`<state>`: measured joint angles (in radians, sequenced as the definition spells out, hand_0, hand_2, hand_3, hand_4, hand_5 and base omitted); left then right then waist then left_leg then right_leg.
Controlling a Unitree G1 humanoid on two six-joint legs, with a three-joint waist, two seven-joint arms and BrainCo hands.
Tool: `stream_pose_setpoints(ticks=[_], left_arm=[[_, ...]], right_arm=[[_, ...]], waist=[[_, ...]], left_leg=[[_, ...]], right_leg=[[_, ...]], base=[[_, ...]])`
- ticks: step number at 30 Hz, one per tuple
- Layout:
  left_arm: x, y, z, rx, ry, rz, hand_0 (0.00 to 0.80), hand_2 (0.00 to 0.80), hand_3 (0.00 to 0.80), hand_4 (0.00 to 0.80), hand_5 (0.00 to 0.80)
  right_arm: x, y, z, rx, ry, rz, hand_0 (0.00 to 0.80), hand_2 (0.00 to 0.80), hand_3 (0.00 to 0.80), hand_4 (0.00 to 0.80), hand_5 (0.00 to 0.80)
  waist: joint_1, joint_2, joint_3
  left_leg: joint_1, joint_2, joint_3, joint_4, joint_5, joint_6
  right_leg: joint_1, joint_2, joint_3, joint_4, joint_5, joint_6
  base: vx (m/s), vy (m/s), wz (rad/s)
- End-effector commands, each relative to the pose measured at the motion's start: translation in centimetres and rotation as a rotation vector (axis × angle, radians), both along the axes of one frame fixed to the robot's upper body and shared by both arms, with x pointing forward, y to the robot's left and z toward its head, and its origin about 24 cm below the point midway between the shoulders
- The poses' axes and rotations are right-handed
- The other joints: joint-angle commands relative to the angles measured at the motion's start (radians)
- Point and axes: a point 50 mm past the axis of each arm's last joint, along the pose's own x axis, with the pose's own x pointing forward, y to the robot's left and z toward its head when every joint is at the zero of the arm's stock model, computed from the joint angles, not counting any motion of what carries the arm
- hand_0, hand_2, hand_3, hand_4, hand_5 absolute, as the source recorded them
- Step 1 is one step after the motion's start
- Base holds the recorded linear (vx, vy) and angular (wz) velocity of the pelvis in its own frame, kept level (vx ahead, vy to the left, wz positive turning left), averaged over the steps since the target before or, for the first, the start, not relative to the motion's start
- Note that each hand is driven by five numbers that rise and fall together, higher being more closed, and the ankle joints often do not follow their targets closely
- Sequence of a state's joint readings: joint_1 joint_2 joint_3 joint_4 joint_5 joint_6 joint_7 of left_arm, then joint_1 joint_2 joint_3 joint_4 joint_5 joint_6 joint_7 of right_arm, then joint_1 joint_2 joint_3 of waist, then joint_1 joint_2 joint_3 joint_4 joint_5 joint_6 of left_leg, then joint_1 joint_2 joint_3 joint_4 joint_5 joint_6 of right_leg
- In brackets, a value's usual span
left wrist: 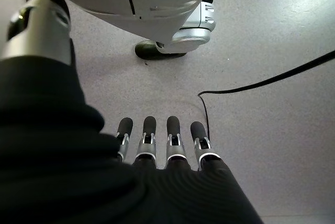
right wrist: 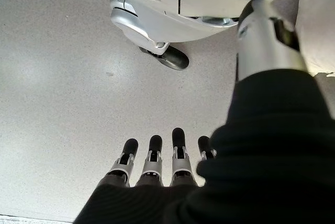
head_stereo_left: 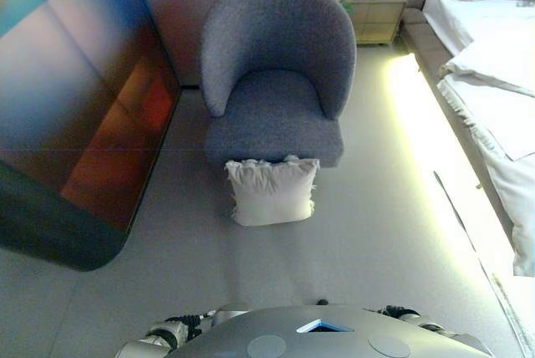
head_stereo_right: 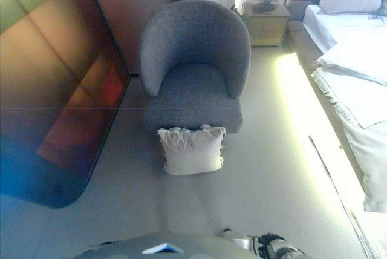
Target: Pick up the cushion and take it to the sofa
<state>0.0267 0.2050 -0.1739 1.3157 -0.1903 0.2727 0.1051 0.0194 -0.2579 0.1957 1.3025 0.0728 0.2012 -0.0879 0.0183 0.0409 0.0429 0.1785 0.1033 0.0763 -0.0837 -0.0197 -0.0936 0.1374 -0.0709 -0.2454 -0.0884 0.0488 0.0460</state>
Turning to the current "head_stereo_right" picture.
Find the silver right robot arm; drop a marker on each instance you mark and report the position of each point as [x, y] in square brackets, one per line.
[263, 245]

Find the white fringed square cushion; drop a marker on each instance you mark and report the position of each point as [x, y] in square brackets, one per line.
[192, 153]

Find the grey fabric tub armchair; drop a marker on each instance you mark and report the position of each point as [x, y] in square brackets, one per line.
[193, 59]

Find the green leafy plant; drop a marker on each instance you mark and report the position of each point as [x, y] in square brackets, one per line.
[241, 14]

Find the light wooden nightstand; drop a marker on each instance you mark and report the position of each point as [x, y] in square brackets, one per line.
[267, 27]

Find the grey robot torso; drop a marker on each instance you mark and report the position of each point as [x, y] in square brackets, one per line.
[157, 245]

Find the dark glossy wardrobe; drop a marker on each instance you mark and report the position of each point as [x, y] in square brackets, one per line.
[51, 83]

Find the bed with white bedding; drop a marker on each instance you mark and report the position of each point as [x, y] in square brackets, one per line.
[341, 68]

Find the white fringed bed throw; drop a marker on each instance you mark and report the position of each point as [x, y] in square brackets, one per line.
[350, 113]

